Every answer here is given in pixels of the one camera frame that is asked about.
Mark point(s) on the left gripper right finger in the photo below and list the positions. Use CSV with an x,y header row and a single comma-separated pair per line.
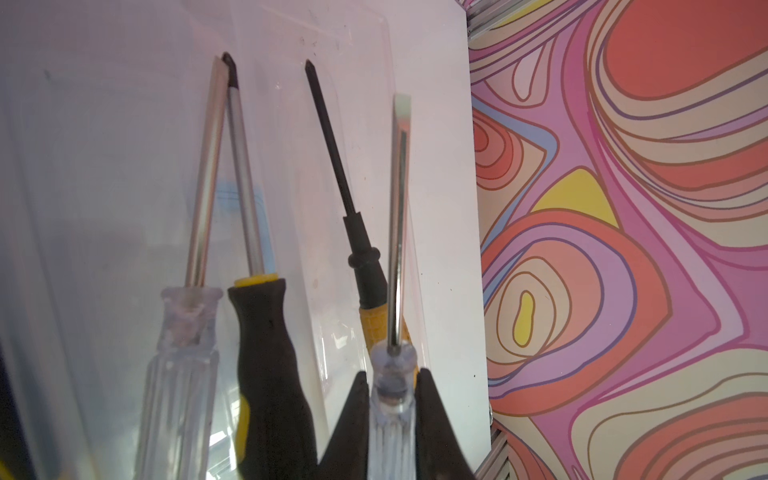
x,y
437,452

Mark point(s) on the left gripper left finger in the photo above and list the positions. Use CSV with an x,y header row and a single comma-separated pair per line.
x,y
346,456

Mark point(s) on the black yellow screwdriver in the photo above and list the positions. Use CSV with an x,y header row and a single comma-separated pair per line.
x,y
275,436

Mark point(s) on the clear handled screwdriver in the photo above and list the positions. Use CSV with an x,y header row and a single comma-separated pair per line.
x,y
186,330
392,404

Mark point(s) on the yellow handled screwdriver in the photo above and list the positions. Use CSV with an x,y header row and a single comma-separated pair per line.
x,y
364,259

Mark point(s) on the blue plastic toolbox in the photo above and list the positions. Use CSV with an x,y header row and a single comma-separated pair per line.
x,y
106,114

